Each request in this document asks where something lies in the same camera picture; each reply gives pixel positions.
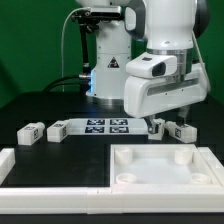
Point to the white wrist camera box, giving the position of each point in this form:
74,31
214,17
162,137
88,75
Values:
151,66

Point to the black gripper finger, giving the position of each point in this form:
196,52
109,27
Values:
152,126
182,115

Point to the black camera on stand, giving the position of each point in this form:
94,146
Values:
88,19

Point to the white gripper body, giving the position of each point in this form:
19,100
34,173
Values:
143,97

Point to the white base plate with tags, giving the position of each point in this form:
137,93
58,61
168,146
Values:
107,126

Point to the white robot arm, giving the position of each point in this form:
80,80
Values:
144,50

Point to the white U-shaped obstacle fence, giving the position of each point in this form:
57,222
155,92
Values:
116,198

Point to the white square tabletop panel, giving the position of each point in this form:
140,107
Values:
160,164

